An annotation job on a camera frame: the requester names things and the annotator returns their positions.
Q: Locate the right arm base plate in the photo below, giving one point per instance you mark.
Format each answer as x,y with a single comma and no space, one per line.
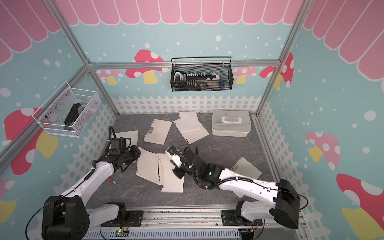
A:
230,218

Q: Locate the items in black basket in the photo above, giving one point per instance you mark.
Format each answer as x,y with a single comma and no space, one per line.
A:
197,81

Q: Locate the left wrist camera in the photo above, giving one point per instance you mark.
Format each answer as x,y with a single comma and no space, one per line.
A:
119,144

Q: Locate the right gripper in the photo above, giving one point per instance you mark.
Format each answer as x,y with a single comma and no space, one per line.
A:
179,170

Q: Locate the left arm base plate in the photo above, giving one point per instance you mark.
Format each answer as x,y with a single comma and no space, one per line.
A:
127,219

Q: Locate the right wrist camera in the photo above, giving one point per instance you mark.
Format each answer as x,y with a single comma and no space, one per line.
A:
175,156

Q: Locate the red handled screwdriver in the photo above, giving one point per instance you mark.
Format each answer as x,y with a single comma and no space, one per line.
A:
113,181

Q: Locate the black wire mesh basket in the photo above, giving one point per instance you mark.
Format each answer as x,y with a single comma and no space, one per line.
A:
221,65

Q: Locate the white wire mesh basket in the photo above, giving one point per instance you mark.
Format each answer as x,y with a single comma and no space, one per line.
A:
52,114

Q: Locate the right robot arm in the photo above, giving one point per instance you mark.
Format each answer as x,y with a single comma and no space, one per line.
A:
278,201

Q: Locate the white plastic storage box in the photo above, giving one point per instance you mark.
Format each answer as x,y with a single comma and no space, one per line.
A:
228,123

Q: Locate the green circuit board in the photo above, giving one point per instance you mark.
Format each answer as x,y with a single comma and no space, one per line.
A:
122,233

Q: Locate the black block in white basket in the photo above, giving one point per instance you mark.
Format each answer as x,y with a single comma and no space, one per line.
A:
72,117

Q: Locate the torn lined paper page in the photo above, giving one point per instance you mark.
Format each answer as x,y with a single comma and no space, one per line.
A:
191,136

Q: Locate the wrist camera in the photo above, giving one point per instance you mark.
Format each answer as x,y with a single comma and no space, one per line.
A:
175,156
119,144

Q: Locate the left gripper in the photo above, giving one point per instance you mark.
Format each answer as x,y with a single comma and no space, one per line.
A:
136,154

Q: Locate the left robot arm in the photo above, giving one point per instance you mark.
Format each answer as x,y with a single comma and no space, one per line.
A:
65,217

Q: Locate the large spiral notebook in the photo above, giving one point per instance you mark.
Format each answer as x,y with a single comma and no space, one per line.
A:
132,137

